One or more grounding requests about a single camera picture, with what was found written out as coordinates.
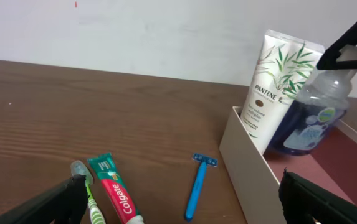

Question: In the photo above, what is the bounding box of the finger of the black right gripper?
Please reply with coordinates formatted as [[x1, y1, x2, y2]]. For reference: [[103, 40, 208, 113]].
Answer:
[[317, 22, 357, 70]]

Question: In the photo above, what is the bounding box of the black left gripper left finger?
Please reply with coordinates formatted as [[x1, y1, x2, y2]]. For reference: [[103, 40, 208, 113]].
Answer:
[[0, 174, 88, 224]]

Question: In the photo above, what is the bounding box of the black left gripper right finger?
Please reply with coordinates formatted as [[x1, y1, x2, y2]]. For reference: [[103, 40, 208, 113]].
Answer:
[[278, 170, 357, 224]]

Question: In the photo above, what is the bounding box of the white Pantene tube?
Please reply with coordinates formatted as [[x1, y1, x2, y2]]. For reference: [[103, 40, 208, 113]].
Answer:
[[240, 30, 325, 154]]

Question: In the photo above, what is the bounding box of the green toothbrush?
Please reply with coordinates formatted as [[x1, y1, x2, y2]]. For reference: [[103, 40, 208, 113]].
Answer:
[[70, 161, 106, 224]]

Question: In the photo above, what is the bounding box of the Colgate toothpaste tube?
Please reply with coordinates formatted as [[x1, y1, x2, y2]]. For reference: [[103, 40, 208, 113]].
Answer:
[[87, 153, 145, 224]]

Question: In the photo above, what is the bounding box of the white box pink interior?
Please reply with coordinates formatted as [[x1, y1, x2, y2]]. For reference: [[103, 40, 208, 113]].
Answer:
[[219, 106, 357, 223]]

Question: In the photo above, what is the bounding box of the blue disposable razor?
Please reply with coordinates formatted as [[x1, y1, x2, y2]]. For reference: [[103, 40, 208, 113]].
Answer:
[[184, 153, 218, 222]]

